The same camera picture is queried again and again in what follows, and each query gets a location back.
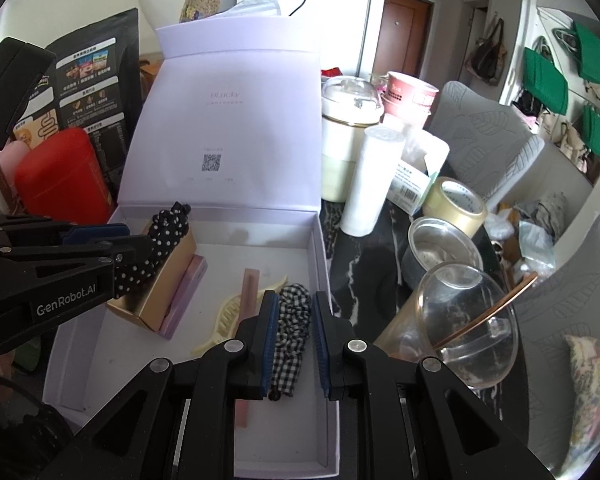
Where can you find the cream hair claw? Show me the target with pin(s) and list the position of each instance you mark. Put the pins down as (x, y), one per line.
(225, 315)

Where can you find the red packet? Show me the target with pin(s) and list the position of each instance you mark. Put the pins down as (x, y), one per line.
(332, 72)

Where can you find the brown door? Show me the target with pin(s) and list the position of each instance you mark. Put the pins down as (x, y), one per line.
(405, 35)

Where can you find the white tissue bag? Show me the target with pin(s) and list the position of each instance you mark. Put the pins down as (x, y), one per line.
(252, 6)

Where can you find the gold cardboard box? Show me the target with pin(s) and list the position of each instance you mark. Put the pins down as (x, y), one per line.
(165, 290)

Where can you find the pink paper bowl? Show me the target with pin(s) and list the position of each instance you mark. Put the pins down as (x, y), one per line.
(402, 110)
(410, 87)

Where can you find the small purple box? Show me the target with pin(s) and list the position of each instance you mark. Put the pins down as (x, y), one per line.
(187, 295)

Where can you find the grey quilted chair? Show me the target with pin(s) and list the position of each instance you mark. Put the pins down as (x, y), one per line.
(580, 270)
(480, 130)

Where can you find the copper stirring spoon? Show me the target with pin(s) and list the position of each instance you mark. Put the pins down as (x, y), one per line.
(505, 300)

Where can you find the white tumbler with clear lid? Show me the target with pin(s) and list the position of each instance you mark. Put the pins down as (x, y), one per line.
(337, 160)

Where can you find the white gift box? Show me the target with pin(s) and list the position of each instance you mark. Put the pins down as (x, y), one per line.
(230, 135)

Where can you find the beige tape roll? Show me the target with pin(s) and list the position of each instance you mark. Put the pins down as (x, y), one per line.
(440, 205)

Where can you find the floral cushion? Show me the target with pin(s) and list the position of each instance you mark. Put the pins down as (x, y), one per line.
(595, 400)

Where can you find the green tote bag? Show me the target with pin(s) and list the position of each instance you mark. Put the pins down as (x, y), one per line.
(545, 80)
(590, 52)
(594, 130)

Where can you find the white paper roll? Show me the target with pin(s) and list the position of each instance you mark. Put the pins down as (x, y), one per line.
(370, 185)

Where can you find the white green medicine box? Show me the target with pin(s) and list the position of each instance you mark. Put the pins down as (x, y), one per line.
(410, 185)

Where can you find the black snack bag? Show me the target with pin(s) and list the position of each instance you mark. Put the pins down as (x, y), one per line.
(95, 95)

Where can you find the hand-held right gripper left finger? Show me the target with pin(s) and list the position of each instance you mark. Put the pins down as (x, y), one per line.
(270, 345)

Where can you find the pink bar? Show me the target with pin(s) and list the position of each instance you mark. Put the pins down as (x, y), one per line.
(250, 290)

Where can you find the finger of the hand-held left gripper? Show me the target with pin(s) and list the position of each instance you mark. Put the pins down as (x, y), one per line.
(122, 250)
(100, 232)

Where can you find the white plastic bag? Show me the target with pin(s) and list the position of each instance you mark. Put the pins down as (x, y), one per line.
(535, 250)

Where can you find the white fridge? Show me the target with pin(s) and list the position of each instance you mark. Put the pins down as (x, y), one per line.
(330, 25)

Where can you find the black polka dot scrunchie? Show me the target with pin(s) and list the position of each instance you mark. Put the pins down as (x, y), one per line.
(165, 225)

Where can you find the black white gingham scrunchie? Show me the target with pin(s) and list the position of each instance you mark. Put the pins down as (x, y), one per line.
(292, 330)

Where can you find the red canister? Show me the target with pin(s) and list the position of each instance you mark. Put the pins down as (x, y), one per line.
(60, 175)

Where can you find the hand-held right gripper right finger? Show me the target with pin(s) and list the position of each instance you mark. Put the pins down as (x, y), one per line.
(322, 345)

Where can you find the hanging brown bags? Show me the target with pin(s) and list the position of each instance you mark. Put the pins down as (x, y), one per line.
(487, 55)

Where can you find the tall clear glass mug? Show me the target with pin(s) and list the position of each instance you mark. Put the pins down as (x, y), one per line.
(460, 310)

